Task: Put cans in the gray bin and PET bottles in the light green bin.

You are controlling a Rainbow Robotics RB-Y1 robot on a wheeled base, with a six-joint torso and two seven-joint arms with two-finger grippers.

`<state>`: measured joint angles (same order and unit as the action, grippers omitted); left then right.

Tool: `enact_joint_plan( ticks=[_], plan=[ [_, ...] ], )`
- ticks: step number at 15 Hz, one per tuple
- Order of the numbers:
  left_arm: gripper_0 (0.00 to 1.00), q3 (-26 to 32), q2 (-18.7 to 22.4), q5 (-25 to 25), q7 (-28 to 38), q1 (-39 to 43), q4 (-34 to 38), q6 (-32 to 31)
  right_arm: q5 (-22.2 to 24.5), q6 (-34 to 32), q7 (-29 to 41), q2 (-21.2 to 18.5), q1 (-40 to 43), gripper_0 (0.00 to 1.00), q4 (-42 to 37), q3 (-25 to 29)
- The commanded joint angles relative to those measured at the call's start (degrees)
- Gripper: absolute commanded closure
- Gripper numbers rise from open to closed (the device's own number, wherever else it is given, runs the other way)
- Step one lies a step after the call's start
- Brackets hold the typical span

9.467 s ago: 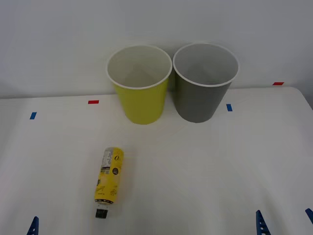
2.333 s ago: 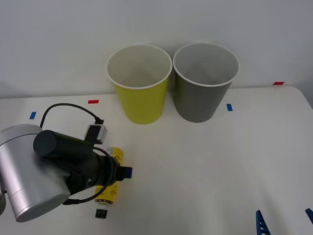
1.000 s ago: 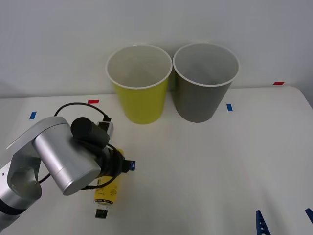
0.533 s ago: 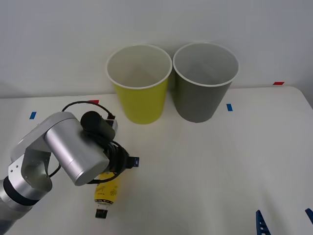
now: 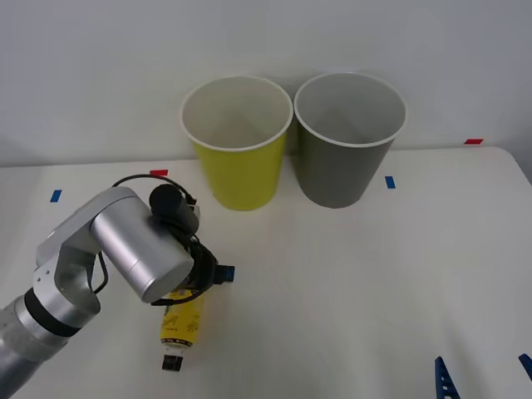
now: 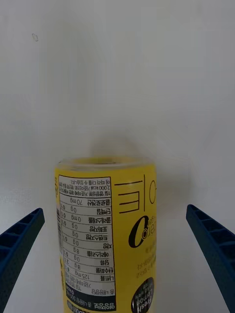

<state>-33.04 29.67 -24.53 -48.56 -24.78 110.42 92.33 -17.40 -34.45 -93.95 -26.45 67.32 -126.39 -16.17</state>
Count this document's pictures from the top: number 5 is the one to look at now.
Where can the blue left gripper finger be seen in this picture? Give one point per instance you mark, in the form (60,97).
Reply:
(227,274)

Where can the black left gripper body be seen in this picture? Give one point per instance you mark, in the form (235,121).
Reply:
(205,270)

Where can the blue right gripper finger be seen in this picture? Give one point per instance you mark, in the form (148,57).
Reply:
(527,365)
(444,380)

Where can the yellow bottle with black cap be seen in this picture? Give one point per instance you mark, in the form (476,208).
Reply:
(179,326)

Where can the silver and black left arm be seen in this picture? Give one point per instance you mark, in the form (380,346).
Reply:
(120,237)

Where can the yellow-green plastic bin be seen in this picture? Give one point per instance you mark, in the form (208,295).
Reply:
(243,178)

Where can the grey plastic bin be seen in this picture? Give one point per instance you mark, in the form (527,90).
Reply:
(336,174)

